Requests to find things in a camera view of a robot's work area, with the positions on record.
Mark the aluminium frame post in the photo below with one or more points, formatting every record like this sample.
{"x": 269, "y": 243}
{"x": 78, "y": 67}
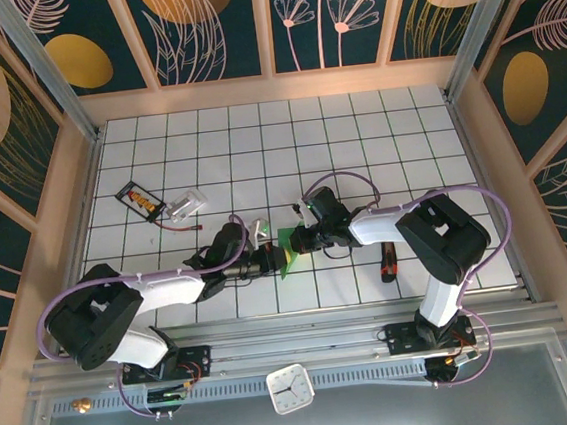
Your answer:
{"x": 478, "y": 23}
{"x": 49, "y": 74}

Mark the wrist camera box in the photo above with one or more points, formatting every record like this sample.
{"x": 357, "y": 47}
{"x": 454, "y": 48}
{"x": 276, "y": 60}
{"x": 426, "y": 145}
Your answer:
{"x": 305, "y": 214}
{"x": 260, "y": 227}

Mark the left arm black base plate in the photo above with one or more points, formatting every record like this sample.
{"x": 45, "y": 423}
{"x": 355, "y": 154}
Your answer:
{"x": 197, "y": 356}

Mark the brass knob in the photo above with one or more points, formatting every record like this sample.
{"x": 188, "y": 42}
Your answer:
{"x": 81, "y": 406}

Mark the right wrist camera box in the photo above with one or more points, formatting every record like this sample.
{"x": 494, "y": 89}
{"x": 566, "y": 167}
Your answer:
{"x": 305, "y": 214}

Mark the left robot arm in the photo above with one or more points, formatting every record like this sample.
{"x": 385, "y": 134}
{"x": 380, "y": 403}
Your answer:
{"x": 93, "y": 321}

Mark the black yellow battery pack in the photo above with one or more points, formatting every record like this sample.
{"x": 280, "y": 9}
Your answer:
{"x": 139, "y": 200}

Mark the aluminium mounting rail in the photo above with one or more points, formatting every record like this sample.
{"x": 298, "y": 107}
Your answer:
{"x": 301, "y": 341}

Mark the aluminium table side rail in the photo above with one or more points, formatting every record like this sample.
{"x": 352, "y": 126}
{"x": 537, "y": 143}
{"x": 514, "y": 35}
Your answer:
{"x": 474, "y": 154}
{"x": 89, "y": 186}

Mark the grey metal panel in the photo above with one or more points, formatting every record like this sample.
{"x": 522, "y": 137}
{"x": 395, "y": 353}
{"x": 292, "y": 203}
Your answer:
{"x": 384, "y": 419}

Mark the green paper sheet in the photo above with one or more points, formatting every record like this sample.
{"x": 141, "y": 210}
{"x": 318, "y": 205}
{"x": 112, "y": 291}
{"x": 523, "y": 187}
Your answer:
{"x": 289, "y": 269}

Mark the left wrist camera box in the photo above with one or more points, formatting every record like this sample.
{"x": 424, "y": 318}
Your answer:
{"x": 260, "y": 227}

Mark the white square clock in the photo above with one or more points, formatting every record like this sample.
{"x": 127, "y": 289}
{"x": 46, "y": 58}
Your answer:
{"x": 290, "y": 387}

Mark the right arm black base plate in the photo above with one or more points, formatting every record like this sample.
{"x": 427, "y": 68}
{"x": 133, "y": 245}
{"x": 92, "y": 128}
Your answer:
{"x": 401, "y": 334}

